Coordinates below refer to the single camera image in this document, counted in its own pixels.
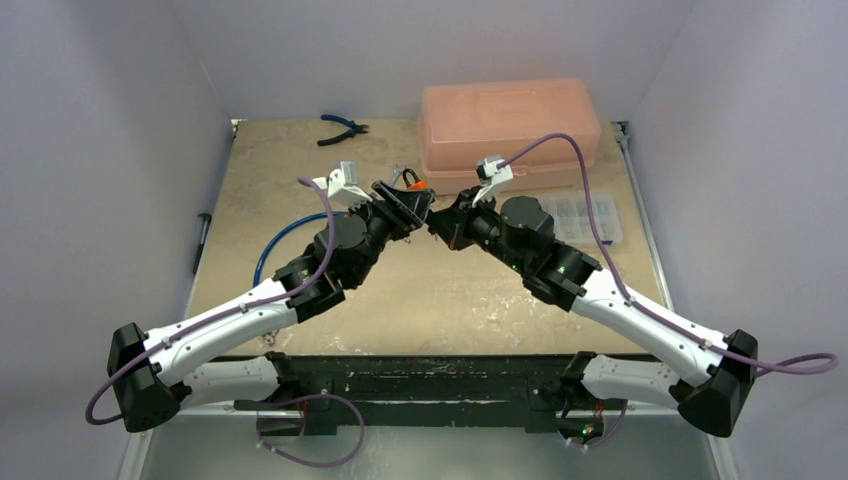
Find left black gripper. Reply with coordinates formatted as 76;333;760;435
349;184;435;289

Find orange black padlock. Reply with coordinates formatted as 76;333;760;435
401;168;429;191

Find black head padlock keys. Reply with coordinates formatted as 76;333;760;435
401;212;428;244

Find blue cable lock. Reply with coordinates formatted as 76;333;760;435
252;211;345;287

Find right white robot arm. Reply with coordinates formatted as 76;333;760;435
426;189;758;438

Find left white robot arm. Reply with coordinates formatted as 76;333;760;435
103;177;435;433

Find silver open end wrench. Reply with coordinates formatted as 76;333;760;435
389;165;408;188

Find pink translucent plastic toolbox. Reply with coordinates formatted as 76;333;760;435
419;78;602;195

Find clear plastic screw organizer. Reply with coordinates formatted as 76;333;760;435
539;193;625;250

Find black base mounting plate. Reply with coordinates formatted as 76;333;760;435
234;352;624;435

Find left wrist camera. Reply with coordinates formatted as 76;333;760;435
312;161;373;210

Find blue handled pliers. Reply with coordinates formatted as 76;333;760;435
316;114;370;148

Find black handle tool at edge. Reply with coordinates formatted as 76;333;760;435
192;212;212;275

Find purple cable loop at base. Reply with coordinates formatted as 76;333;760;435
255;387;367;469

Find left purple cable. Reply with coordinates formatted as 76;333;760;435
84;176;339;427

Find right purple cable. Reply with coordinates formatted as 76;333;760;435
500;133;840;379

